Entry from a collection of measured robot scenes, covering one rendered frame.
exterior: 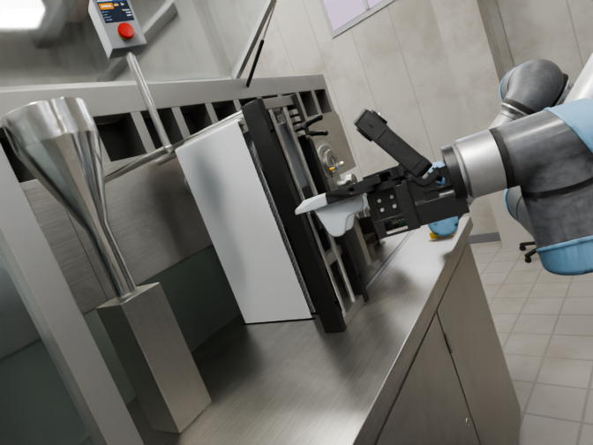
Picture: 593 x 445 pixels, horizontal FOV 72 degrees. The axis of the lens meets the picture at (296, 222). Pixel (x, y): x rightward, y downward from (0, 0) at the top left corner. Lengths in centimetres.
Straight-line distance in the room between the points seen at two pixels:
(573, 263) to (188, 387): 68
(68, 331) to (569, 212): 53
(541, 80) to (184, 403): 103
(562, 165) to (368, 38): 365
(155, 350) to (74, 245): 36
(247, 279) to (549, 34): 297
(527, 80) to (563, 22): 248
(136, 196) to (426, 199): 83
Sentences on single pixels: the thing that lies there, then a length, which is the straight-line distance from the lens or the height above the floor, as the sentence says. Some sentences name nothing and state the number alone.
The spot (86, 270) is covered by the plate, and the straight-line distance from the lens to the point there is 106.
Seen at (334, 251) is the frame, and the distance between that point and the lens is 99.
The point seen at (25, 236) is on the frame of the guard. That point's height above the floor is 132.
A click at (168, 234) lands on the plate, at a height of 122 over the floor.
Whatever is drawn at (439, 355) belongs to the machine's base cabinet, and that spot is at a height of 74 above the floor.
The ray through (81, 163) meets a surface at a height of 142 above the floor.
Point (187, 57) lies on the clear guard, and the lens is 143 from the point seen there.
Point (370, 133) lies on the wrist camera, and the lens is 53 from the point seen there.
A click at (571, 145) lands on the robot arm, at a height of 121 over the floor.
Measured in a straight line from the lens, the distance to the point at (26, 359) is 43.
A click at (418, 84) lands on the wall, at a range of 390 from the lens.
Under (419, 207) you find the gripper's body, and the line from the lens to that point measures 53.
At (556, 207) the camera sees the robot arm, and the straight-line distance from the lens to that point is 54.
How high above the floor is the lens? 130
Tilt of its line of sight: 9 degrees down
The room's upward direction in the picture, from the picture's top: 21 degrees counter-clockwise
